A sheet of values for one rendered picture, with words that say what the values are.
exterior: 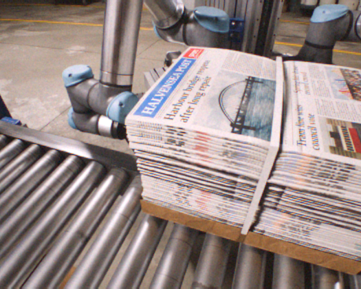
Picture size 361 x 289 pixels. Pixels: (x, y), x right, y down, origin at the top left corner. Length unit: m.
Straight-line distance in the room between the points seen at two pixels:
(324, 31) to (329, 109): 0.74
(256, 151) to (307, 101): 0.13
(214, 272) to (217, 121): 0.25
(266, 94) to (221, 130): 0.12
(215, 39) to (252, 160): 0.57
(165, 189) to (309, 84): 0.29
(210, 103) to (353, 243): 0.29
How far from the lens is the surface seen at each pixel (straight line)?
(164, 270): 0.43
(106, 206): 0.53
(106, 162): 0.60
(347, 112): 0.39
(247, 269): 0.45
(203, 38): 0.81
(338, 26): 1.11
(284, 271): 0.47
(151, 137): 0.31
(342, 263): 0.47
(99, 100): 0.56
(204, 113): 0.31
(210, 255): 0.44
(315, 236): 0.42
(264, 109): 0.34
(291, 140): 0.30
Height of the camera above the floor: 1.20
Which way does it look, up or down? 41 degrees down
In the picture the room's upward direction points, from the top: straight up
